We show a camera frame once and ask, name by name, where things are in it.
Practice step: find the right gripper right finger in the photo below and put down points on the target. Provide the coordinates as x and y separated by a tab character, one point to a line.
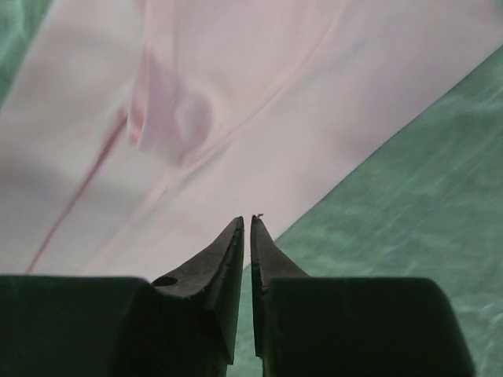
349	326

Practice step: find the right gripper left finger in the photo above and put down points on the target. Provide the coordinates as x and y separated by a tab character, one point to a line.
183	323

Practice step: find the pink t shirt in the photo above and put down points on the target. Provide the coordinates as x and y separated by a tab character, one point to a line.
134	131

